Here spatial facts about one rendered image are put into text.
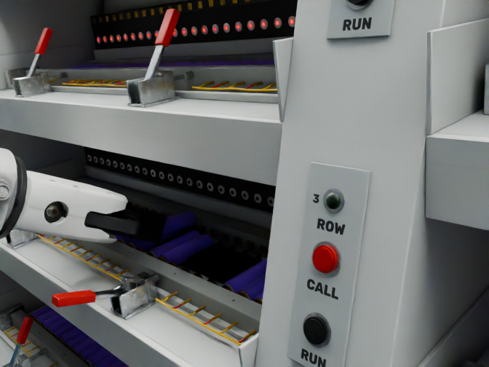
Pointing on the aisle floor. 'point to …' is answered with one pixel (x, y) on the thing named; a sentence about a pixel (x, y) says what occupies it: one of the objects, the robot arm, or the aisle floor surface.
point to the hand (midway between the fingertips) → (140, 223)
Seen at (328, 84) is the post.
